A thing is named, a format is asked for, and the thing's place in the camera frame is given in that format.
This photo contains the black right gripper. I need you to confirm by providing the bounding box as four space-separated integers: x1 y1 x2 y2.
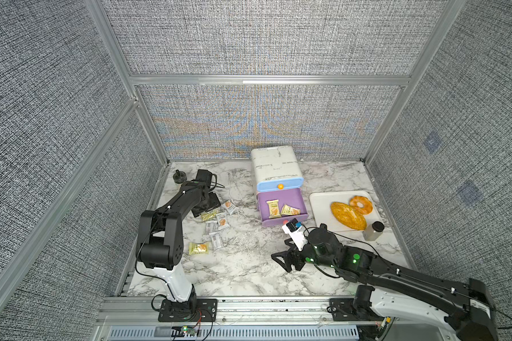
270 236 338 274

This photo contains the white cookie packet top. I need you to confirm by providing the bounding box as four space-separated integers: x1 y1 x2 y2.
222 200 238 215

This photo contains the white cookie packet orange picture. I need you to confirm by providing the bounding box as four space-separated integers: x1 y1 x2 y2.
216 213 230 230

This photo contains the yellow cookie packet front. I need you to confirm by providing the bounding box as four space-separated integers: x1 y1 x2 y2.
280 204 301 216

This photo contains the yellow cookie packet with barcode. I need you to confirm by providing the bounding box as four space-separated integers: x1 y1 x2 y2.
267 200 282 219

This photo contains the purple drawer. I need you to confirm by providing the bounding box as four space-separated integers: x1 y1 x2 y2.
257 188 309 227

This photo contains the white blue drawer cabinet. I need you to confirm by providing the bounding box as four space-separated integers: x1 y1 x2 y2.
250 146 304 193

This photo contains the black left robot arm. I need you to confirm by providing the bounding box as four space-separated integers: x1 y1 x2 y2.
136 169 220 303

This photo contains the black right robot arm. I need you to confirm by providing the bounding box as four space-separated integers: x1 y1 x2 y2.
271 220 499 340

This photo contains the white rectangular tray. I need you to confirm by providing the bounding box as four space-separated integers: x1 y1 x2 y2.
309 190 385 242

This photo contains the yellow bread loaf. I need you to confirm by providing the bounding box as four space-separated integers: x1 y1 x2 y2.
331 202 367 230

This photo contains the orange glazed donut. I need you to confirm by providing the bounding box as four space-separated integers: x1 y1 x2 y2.
349 196 373 215

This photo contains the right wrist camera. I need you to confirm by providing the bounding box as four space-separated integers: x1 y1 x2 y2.
282 218 307 251

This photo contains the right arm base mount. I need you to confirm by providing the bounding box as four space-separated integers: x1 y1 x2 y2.
327 285 395 329

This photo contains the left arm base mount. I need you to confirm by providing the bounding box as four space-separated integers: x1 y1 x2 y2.
155 296 218 323

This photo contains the aluminium front rail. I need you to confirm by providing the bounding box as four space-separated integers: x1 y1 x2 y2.
91 296 453 341

